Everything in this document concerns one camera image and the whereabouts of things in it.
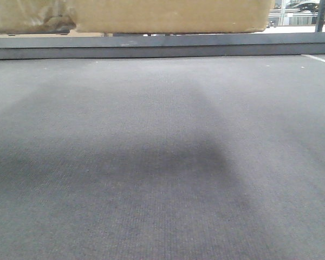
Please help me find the grey conveyor belt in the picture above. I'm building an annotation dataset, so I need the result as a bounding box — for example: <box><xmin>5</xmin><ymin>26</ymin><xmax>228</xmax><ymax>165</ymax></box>
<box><xmin>0</xmin><ymin>55</ymin><xmax>325</xmax><ymax>259</ymax></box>

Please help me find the brown cardboard carton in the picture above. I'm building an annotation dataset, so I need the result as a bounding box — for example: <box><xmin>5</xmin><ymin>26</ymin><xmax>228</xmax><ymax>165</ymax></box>
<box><xmin>0</xmin><ymin>1</ymin><xmax>271</xmax><ymax>34</ymax></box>

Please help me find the dark metal post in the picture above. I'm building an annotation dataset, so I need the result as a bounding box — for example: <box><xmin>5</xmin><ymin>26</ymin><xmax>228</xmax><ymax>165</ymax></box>
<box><xmin>315</xmin><ymin>0</ymin><xmax>325</xmax><ymax>33</ymax></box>

